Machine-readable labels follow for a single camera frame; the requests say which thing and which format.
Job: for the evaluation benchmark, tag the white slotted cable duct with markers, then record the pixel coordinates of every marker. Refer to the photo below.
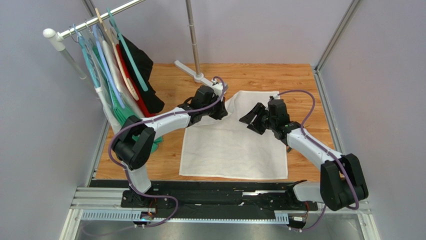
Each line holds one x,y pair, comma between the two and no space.
138,216

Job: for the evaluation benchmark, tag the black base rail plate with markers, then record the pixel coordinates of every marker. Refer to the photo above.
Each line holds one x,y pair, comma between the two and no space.
220,199

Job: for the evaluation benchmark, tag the aluminium frame rail left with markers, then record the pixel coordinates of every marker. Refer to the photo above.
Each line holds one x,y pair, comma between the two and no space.
84,159

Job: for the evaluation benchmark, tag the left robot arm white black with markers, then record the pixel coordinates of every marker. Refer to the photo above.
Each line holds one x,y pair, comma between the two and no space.
131,147

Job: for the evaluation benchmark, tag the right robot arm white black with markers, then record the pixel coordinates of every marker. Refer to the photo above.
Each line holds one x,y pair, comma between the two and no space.
342,183

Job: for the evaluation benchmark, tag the white hanging garment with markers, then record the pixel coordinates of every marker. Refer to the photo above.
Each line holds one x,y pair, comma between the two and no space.
90,40

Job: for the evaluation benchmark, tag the light teal plastic hanger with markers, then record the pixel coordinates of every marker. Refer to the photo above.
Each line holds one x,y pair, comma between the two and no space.
88,58

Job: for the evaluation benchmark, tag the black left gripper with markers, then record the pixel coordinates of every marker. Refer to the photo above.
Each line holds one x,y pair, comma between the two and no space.
222,112

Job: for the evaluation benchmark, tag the black hanging garment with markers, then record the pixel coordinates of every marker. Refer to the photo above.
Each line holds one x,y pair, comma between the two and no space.
153,104

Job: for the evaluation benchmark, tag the green hanging garment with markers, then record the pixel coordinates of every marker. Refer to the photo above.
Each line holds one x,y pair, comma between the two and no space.
115,114

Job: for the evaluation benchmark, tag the wooden hanger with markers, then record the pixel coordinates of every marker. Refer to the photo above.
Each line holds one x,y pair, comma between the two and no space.
116,56

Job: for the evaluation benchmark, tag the white clothes rack stand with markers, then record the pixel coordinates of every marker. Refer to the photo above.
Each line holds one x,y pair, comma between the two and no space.
161,28

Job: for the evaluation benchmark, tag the white cloth napkin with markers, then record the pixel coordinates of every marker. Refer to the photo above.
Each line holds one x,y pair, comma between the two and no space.
226,148

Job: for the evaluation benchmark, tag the blue plastic hanger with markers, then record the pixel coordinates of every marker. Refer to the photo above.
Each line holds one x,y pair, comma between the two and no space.
111,84

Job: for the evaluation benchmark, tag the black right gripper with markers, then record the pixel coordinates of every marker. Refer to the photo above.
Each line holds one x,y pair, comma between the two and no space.
260,117

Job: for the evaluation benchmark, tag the red hanging garment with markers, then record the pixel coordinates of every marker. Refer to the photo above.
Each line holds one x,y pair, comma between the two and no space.
131,85

